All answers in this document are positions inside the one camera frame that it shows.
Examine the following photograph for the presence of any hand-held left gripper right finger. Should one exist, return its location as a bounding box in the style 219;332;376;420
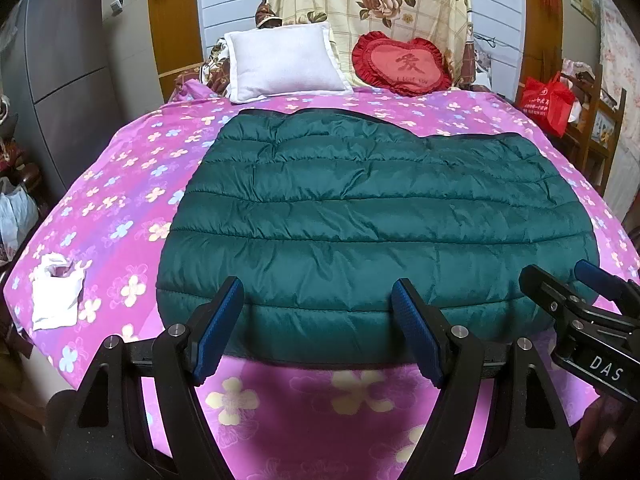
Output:
391;278;576;480

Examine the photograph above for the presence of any pink floral bedsheet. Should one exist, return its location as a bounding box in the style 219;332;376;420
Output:
0;80;640;480

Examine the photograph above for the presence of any white crumpled cloth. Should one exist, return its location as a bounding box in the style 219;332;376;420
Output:
31;253;86;332

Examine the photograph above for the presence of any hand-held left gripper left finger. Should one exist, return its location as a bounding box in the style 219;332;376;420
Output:
50;275;246;480

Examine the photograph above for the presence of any green quilted jacket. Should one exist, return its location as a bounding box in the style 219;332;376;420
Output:
156;108;601;366

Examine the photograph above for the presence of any red heart-shaped cushion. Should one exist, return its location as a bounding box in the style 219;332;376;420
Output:
351;31;453;97

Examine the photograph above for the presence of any red shopping bag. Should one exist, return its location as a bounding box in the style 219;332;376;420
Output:
520;72;578;137

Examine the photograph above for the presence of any brown floral cloth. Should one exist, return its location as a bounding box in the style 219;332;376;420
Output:
200;40;236;96

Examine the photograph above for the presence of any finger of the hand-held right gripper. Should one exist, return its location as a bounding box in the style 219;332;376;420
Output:
519;264;598;323
574;259;640;311

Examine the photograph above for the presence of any white pillow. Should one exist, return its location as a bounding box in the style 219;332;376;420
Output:
223;24;353;105

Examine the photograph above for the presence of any white plastic bag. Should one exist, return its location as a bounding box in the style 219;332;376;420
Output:
0;177;40;261

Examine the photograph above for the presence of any grey refrigerator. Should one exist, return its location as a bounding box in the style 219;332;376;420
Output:
0;0;136;201

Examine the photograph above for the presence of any pink floral curtain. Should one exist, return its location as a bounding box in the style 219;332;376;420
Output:
597;0;640;111

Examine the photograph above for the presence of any orange wooden door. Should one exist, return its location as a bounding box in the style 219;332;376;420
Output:
147;0;206;106

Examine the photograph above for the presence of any wooden chair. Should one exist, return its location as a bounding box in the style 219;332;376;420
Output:
560;65;628;196

